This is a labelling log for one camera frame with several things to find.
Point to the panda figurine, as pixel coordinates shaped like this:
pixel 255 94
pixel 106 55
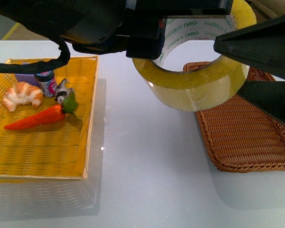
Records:
pixel 63 92

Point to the yellow woven basket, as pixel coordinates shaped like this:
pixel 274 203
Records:
pixel 56 151

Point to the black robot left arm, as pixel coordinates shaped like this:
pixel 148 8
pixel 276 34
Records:
pixel 47 18

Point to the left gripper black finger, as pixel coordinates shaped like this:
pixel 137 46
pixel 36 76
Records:
pixel 261 46
pixel 268 96

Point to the toy croissant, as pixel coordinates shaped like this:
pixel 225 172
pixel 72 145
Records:
pixel 22 93

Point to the orange toy carrot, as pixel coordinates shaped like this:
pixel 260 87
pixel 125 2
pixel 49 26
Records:
pixel 50 115

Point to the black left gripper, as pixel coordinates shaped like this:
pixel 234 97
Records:
pixel 135 26

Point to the brown wicker basket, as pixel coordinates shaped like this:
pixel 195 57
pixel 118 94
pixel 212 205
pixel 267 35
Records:
pixel 241 138

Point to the purple foam block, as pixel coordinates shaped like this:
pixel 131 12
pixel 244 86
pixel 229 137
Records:
pixel 28 78

